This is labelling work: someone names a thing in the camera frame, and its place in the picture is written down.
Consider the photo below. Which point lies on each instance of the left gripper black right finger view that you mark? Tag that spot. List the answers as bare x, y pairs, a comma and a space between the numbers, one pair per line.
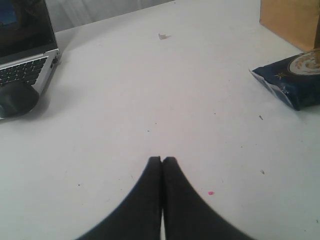
186, 215

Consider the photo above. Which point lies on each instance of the spaghetti packet blue orange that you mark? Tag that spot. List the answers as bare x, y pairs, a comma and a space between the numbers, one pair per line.
295, 80

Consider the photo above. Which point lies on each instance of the small white paper scrap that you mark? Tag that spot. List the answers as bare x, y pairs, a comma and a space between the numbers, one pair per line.
163, 36

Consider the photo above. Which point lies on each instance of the silver laptop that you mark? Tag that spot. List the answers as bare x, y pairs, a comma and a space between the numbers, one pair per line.
28, 48

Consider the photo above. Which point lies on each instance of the brown paper bag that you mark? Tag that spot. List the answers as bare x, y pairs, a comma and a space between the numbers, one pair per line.
296, 21

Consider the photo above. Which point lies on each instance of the black computer mouse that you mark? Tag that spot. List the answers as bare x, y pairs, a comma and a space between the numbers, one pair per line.
16, 99

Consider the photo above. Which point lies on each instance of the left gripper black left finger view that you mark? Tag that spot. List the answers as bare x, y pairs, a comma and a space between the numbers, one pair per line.
139, 215

